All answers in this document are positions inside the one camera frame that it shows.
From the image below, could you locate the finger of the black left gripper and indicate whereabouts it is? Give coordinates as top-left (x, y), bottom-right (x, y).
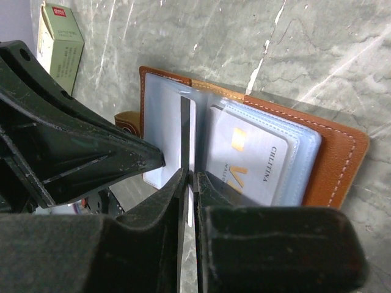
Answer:
top-left (1, 40), bottom-right (164, 213)

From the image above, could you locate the white cardboard box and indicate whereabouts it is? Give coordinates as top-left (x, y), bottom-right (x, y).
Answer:
top-left (37, 1), bottom-right (84, 95)

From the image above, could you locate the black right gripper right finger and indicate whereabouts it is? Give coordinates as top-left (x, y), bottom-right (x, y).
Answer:
top-left (193, 172), bottom-right (369, 292)

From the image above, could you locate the brown leather card holder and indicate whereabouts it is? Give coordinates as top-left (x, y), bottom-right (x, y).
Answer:
top-left (114, 65), bottom-right (370, 209)

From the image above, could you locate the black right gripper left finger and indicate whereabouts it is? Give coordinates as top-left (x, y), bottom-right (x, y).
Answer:
top-left (1, 168), bottom-right (188, 292)

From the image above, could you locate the white card in holder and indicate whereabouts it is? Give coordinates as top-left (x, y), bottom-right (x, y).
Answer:
top-left (205, 106), bottom-right (290, 206)

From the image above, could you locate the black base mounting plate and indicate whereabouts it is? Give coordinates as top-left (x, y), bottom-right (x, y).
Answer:
top-left (78, 188), bottom-right (125, 218)

